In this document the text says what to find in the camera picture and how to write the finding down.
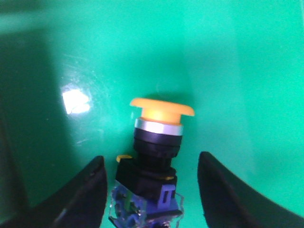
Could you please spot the yellow mushroom push button switch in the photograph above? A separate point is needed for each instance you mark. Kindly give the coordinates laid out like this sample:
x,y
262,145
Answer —
x,y
144,195

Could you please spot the green plastic tray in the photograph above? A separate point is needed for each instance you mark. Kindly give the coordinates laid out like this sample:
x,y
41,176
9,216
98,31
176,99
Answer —
x,y
70,68

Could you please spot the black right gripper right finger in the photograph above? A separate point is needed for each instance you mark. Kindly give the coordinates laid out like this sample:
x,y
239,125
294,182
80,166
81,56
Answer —
x,y
228,202

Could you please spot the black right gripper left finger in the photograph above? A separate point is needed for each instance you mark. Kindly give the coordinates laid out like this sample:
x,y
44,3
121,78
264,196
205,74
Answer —
x,y
78,204

